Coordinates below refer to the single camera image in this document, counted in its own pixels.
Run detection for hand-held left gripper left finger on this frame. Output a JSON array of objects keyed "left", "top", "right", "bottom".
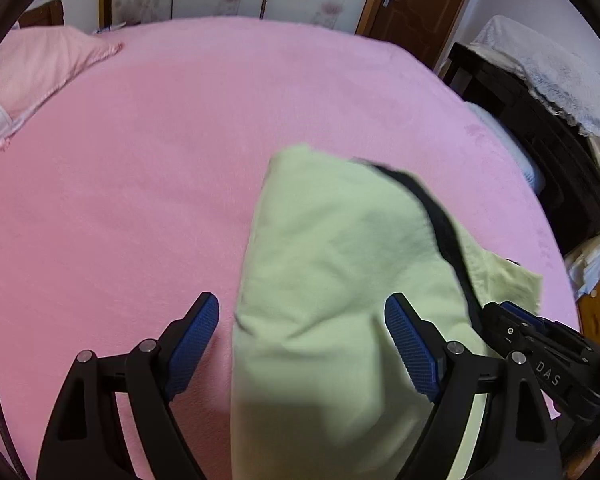
[{"left": 36, "top": 291, "right": 219, "bottom": 480}]

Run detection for stool with lace cover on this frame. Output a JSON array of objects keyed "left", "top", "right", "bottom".
[{"left": 462, "top": 101, "right": 548, "bottom": 193}]

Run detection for brown wooden door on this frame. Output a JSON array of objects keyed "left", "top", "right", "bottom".
[{"left": 357, "top": 0, "right": 480, "bottom": 68}]

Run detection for white lace cloth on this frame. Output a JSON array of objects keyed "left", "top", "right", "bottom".
[{"left": 472, "top": 15, "right": 600, "bottom": 161}]

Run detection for green and black hooded jacket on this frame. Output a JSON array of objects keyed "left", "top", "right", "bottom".
[{"left": 229, "top": 143, "right": 543, "bottom": 480}]

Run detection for dark wooden headboard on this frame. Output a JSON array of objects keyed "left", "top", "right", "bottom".
[{"left": 17, "top": 0, "right": 63, "bottom": 28}]

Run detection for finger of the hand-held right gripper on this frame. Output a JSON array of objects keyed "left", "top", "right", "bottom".
[
  {"left": 482, "top": 302, "right": 535, "bottom": 357},
  {"left": 502, "top": 301, "right": 594, "bottom": 354}
]

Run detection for pink frilled pillow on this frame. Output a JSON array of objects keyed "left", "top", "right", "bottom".
[{"left": 0, "top": 25, "right": 123, "bottom": 158}]

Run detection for cream hanging cloths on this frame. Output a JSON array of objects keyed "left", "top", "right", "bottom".
[{"left": 562, "top": 135, "right": 600, "bottom": 301}]

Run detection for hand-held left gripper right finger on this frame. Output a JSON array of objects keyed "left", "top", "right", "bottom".
[{"left": 384, "top": 293, "right": 565, "bottom": 480}]

